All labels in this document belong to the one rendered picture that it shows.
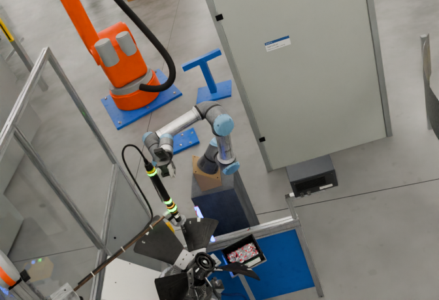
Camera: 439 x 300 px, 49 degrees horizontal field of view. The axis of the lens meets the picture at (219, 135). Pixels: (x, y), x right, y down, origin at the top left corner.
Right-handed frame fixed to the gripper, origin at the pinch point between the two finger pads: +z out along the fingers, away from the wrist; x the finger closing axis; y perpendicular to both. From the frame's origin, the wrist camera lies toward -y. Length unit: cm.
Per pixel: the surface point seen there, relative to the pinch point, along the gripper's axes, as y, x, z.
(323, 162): 42, -78, -24
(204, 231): 48.1, -4.9, -3.2
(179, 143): 164, 54, -251
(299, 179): 44, -63, -18
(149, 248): 28.7, 19.1, 16.1
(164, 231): 28.0, 10.5, 7.8
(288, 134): 131, -65, -168
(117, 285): 36, 38, 28
